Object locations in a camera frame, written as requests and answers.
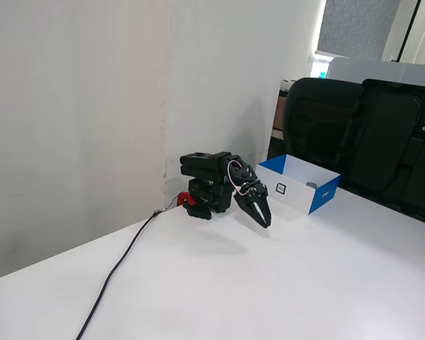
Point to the gray block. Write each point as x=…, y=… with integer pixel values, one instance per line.
x=311, y=184

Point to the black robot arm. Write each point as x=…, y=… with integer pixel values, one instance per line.
x=202, y=166

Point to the blue bottle cap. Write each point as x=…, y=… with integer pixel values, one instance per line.
x=322, y=74

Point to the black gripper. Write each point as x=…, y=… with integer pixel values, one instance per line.
x=251, y=202

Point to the blue and white cardboard box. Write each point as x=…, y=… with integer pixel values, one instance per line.
x=297, y=193

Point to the black mesh office chair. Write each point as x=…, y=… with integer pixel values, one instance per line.
x=315, y=120

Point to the brown cardboard box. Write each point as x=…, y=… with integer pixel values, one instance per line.
x=279, y=117

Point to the red table clamp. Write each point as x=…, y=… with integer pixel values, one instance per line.
x=182, y=199

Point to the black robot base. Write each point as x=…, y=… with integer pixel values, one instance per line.
x=212, y=198

